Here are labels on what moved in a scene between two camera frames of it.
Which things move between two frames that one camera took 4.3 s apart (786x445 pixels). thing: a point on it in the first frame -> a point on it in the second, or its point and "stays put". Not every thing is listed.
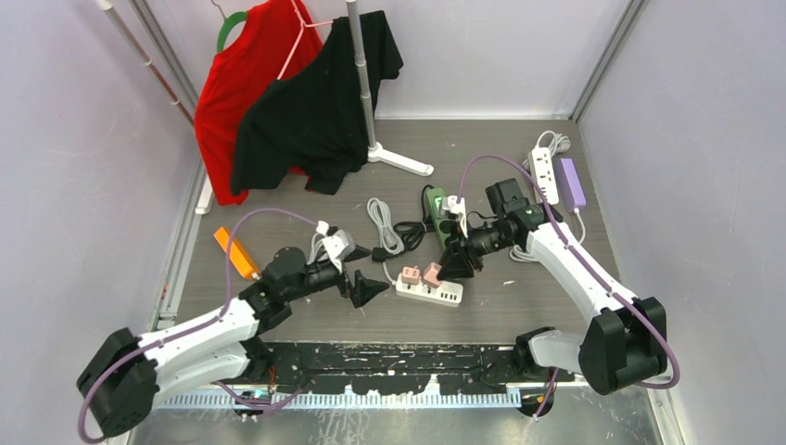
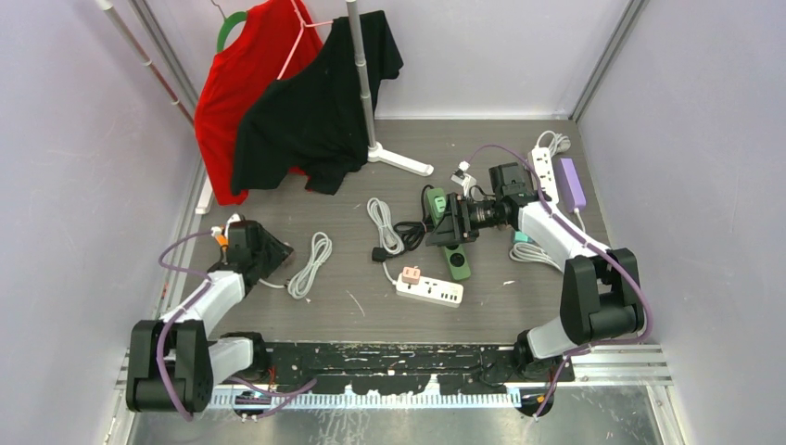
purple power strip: [570, 185] stays put
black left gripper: [363, 287] -> [278, 253]
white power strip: [449, 293] stays put
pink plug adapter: [411, 275] stays put
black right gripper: [455, 263] -> [447, 232]
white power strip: [545, 175] stays put
